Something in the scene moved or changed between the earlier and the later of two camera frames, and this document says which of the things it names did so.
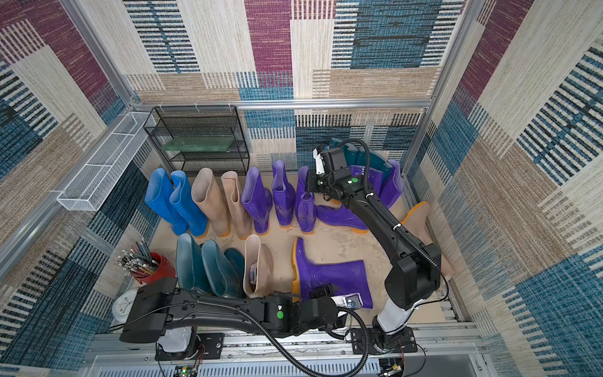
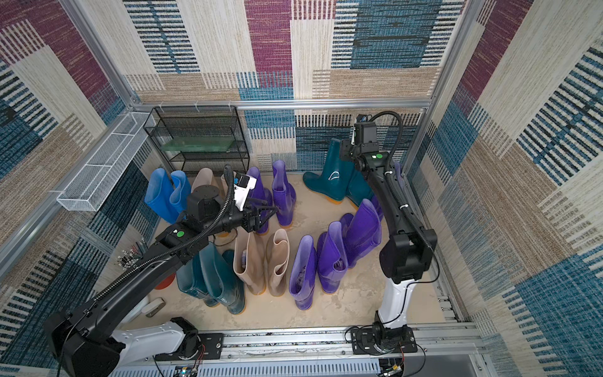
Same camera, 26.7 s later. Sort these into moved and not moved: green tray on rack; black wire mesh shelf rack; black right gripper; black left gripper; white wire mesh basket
Moved: black right gripper; black left gripper
Not moved: green tray on rack; white wire mesh basket; black wire mesh shelf rack
